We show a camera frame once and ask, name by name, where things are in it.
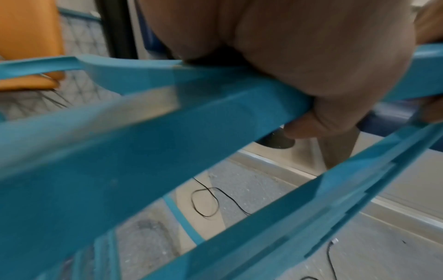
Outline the dark metal post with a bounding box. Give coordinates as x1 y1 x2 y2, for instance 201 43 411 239
98 0 140 60

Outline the person's left hand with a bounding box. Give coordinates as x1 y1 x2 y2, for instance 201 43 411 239
137 0 443 141

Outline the black cable white connector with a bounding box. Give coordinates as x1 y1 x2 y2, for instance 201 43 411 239
297 237 341 280

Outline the metal floor threshold strip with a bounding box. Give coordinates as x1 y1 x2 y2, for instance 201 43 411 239
238 149 443 228

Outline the grey mesh panel blue frame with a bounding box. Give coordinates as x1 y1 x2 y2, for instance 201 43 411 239
0 7 122 121

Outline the blue plastic chair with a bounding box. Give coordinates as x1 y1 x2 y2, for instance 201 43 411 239
0 42 443 280

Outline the thin black looped cable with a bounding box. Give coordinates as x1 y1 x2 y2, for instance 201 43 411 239
191 176 252 219

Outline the dark blue cushion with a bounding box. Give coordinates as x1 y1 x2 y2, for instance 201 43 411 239
357 100 425 139

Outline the black round furniture foot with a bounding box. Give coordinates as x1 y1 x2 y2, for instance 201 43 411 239
257 131 297 150

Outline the orange chair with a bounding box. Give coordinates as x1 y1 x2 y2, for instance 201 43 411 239
0 0 67 91

